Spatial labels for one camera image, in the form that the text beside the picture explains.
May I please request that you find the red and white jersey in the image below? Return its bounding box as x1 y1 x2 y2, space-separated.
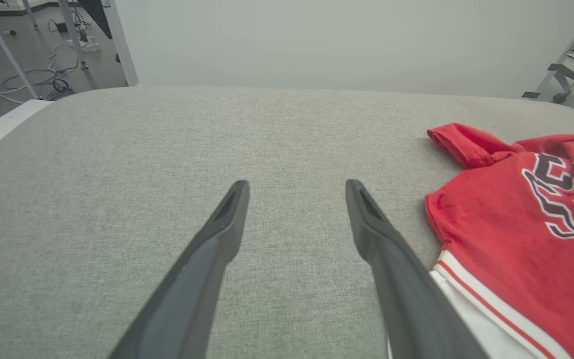
386 122 574 359

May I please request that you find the white floor cable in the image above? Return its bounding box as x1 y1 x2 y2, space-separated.
0 39 79 104

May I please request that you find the white flat board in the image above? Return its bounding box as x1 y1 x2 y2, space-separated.
0 99 54 168

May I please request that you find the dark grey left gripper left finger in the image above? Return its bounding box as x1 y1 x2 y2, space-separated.
109 180 251 359

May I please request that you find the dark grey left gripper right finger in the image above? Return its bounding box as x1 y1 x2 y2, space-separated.
345 179 490 359

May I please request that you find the slanted grey metal brace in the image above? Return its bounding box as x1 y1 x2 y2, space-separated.
0 0 39 100

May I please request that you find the white power strip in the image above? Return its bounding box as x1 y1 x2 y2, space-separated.
68 40 101 53

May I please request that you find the white backdrop panel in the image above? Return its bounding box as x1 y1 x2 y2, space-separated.
115 0 574 99

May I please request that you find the grey metal frame post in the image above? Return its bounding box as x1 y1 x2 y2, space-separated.
102 0 140 87
521 0 574 99

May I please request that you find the dark wheeled stand base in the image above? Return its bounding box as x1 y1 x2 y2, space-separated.
547 63 574 105

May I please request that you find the thin grey metal leg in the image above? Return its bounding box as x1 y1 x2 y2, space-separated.
20 0 39 30
58 0 89 70

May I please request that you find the blue coiled cable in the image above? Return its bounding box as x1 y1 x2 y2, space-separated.
47 77 76 101

